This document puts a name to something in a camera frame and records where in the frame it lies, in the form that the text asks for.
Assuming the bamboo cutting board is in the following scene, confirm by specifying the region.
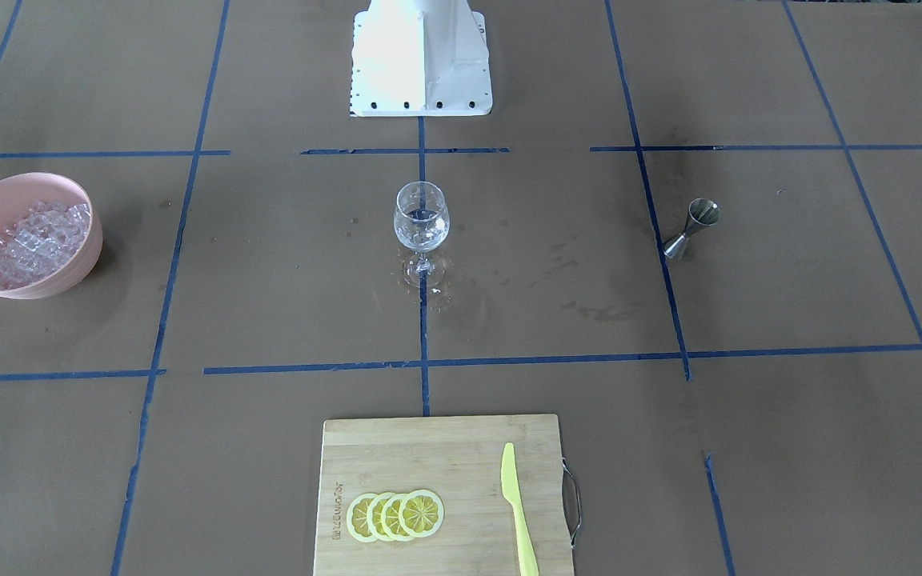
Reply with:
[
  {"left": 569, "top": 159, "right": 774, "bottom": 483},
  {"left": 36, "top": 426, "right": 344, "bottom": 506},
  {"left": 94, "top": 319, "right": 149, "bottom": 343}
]
[{"left": 312, "top": 414, "right": 575, "bottom": 575}]

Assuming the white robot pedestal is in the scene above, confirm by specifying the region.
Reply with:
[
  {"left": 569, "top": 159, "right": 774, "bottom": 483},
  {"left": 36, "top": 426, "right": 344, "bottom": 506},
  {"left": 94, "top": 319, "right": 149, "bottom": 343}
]
[{"left": 349, "top": 1, "right": 494, "bottom": 118}]

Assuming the clear wine glass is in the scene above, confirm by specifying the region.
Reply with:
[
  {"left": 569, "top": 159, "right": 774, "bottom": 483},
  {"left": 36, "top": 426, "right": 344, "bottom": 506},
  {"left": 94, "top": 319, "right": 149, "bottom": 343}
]
[{"left": 394, "top": 180, "right": 451, "bottom": 288}]

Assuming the lemon slice one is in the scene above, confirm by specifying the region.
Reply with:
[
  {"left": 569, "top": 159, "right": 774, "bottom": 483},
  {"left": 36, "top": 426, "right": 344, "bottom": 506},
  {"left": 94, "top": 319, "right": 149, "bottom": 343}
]
[{"left": 347, "top": 493, "right": 379, "bottom": 543}]

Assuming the pink bowl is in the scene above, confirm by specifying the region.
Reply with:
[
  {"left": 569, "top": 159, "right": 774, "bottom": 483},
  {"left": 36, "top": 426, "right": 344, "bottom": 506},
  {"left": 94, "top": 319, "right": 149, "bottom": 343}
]
[{"left": 0, "top": 172, "right": 103, "bottom": 299}]

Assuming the lemon slice two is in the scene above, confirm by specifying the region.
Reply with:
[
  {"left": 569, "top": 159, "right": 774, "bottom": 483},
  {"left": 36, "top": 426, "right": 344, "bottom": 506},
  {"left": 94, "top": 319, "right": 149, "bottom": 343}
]
[{"left": 366, "top": 492, "right": 396, "bottom": 541}]

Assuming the yellow plastic knife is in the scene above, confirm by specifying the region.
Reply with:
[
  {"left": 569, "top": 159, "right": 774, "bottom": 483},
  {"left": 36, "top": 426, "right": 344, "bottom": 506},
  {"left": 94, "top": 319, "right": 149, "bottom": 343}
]
[{"left": 499, "top": 442, "right": 540, "bottom": 575}]

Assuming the lemon slice four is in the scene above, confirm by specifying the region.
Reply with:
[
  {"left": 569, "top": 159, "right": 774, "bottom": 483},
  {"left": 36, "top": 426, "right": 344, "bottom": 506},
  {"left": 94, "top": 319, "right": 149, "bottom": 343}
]
[{"left": 398, "top": 489, "right": 445, "bottom": 538}]

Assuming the steel cocktail jigger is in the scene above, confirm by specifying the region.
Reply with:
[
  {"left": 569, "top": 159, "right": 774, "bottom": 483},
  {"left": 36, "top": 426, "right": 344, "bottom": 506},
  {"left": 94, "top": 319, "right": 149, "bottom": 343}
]
[{"left": 663, "top": 198, "right": 721, "bottom": 260}]

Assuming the pile of clear ice cubes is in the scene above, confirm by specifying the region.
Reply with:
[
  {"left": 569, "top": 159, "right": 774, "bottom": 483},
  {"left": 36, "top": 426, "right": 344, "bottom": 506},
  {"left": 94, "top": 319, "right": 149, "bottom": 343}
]
[{"left": 0, "top": 201, "right": 92, "bottom": 290}]

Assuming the lemon slice three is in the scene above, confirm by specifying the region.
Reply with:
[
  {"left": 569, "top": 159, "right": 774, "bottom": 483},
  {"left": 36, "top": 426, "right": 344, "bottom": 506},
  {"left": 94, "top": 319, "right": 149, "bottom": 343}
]
[{"left": 380, "top": 494, "right": 413, "bottom": 541}]

